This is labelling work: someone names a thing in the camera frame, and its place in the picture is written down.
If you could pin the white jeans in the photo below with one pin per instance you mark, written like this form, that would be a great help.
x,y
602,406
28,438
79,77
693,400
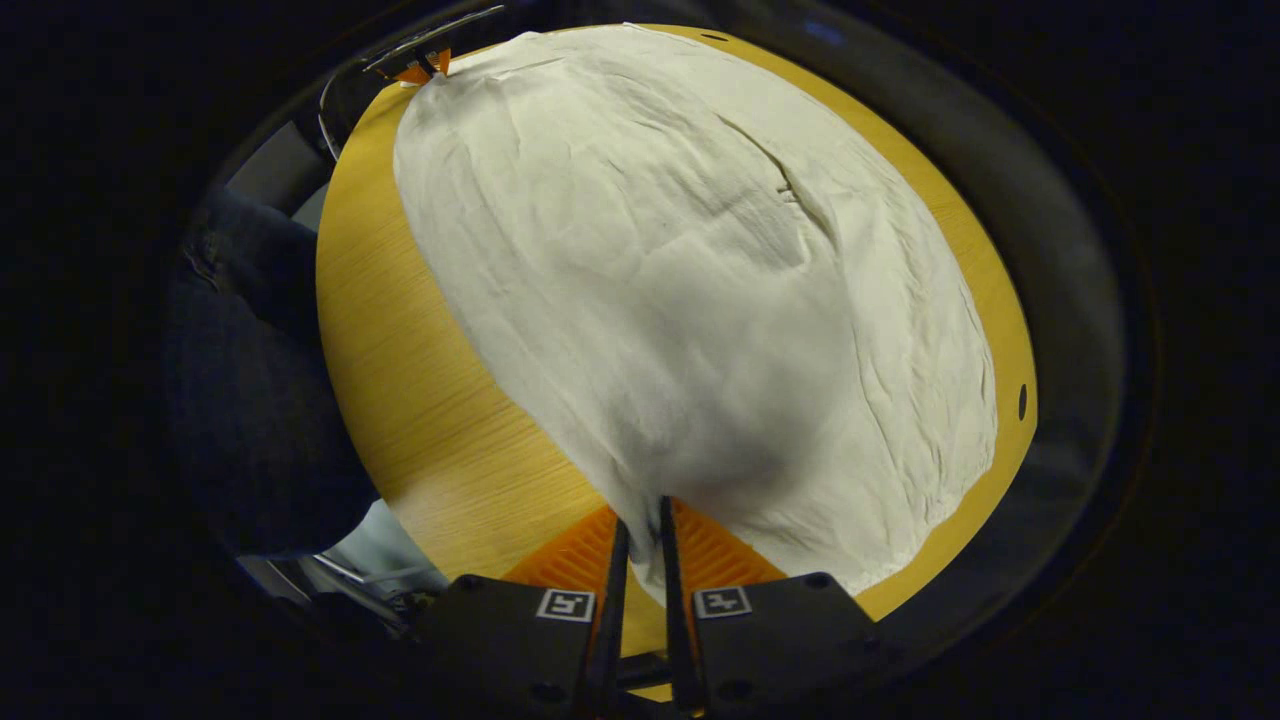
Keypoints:
x,y
700,300

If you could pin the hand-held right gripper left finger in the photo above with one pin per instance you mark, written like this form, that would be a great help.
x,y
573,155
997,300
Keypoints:
x,y
612,620

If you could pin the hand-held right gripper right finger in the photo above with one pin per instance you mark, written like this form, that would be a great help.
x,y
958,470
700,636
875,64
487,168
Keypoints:
x,y
675,620

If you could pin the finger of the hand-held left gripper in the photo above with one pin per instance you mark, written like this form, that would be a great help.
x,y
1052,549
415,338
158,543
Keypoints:
x,y
415,72

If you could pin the person's dark clothing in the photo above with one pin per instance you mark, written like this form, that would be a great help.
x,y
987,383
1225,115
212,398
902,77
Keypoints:
x,y
250,390

